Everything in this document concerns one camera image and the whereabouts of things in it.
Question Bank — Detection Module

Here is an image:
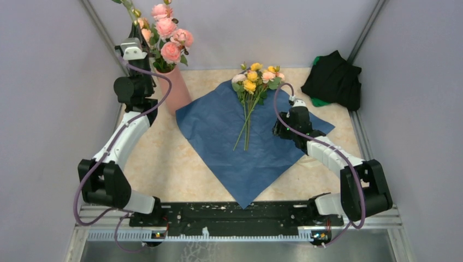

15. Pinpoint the pink ceramic vase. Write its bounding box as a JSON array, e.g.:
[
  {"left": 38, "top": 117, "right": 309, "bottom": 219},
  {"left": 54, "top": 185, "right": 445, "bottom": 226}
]
[{"left": 155, "top": 66, "right": 192, "bottom": 116}]

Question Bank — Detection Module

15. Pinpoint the pink rose bunch in vase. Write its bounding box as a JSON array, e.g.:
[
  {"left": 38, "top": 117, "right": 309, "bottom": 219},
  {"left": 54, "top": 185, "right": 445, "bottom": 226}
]
[{"left": 132, "top": 1, "right": 194, "bottom": 73}]

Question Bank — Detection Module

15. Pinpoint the aluminium front rail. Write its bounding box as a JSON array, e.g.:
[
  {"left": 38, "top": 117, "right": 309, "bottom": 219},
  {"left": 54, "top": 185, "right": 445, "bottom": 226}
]
[{"left": 74, "top": 205, "right": 403, "bottom": 242}]

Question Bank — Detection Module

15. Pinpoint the green cloth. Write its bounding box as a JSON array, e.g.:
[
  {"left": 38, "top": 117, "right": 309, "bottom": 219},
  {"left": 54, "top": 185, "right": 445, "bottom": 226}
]
[{"left": 311, "top": 56, "right": 330, "bottom": 108}]

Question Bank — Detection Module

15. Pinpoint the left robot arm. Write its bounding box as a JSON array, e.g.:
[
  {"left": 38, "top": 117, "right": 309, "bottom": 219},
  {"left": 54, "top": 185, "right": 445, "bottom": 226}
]
[{"left": 76, "top": 25, "right": 164, "bottom": 226}]

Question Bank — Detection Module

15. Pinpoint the aluminium frame post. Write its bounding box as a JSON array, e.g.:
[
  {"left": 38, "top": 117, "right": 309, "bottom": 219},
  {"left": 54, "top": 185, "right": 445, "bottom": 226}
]
[
  {"left": 79, "top": 0, "right": 129, "bottom": 76},
  {"left": 347, "top": 0, "right": 389, "bottom": 64}
]

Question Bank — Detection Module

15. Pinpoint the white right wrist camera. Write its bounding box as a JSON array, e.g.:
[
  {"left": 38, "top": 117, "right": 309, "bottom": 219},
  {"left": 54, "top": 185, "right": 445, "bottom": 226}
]
[{"left": 288, "top": 96, "right": 308, "bottom": 109}]

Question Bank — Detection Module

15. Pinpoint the right aluminium frame post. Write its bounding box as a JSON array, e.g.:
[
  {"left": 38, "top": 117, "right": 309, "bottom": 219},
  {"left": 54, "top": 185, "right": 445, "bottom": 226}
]
[{"left": 347, "top": 0, "right": 389, "bottom": 64}]

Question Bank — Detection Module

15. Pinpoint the left aluminium frame post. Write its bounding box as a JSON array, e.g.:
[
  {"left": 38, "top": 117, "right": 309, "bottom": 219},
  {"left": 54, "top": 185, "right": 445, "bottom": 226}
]
[{"left": 79, "top": 0, "right": 129, "bottom": 76}]

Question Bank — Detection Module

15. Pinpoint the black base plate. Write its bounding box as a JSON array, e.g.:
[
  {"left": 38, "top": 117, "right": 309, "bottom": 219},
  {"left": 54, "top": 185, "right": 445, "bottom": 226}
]
[{"left": 129, "top": 200, "right": 344, "bottom": 235}]

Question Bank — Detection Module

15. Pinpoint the small yellow pink flower bouquet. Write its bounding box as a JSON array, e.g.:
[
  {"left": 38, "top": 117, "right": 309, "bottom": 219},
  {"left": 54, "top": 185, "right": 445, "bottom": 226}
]
[{"left": 231, "top": 62, "right": 286, "bottom": 151}]

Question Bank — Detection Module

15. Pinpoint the black cloth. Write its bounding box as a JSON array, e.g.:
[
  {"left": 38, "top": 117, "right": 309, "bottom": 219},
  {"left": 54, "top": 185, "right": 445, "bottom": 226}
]
[{"left": 301, "top": 50, "right": 362, "bottom": 111}]

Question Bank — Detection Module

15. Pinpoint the blue wrapping paper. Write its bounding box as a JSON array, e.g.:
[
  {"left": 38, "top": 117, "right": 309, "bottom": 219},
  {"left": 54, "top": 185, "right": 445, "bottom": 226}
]
[{"left": 175, "top": 79, "right": 336, "bottom": 210}]

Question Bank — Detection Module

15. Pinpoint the cream ribbon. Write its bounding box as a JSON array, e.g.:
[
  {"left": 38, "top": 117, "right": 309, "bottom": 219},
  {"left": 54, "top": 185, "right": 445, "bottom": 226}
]
[{"left": 297, "top": 156, "right": 321, "bottom": 169}]

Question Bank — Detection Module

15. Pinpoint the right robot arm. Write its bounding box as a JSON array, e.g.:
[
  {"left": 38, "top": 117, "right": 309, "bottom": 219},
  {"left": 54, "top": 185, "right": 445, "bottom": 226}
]
[{"left": 272, "top": 106, "right": 393, "bottom": 225}]

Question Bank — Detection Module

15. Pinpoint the pale pink rose stem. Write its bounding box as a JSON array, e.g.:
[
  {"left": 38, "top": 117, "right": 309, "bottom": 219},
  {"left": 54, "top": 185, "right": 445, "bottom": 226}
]
[{"left": 112, "top": 0, "right": 144, "bottom": 41}]

